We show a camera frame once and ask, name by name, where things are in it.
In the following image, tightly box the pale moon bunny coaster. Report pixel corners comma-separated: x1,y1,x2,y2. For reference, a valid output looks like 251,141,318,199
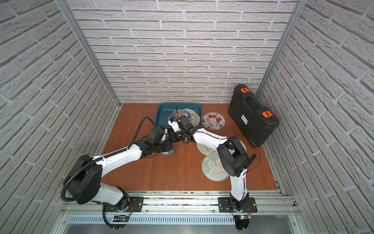
237,140,247,151

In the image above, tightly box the blue car animals coaster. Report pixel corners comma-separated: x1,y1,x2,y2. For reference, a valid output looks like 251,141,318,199
168,109,191,122

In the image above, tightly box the green bunny coaster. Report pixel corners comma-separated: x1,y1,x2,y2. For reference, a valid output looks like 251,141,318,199
202,153,229,182

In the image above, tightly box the blue denim bears coaster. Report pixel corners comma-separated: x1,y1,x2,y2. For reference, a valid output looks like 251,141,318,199
185,108,200,126

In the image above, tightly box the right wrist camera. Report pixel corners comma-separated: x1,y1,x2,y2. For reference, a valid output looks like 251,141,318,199
168,120,181,132

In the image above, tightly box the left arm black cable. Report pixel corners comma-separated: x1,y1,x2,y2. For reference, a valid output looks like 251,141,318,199
60,116,157,202

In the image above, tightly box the black tool case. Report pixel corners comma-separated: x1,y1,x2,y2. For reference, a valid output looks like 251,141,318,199
228,84,280,147

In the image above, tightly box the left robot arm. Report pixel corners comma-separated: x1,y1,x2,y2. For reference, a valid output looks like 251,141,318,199
60,128,177,211

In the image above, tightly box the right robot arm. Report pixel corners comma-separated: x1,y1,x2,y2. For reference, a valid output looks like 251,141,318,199
168,116,256,212

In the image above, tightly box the white alpaca coaster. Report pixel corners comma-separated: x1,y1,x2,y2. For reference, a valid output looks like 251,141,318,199
197,143,217,156

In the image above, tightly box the teal plastic storage box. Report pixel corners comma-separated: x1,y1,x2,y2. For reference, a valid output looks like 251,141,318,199
154,102,203,131

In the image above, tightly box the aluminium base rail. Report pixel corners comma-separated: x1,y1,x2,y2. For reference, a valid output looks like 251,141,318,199
61,191,301,225

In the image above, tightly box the purple bunny coaster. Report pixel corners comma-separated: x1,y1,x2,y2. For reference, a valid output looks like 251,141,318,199
161,149,174,156

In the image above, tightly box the red rose floral coaster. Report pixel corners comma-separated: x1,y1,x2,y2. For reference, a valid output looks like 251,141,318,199
202,112,226,131

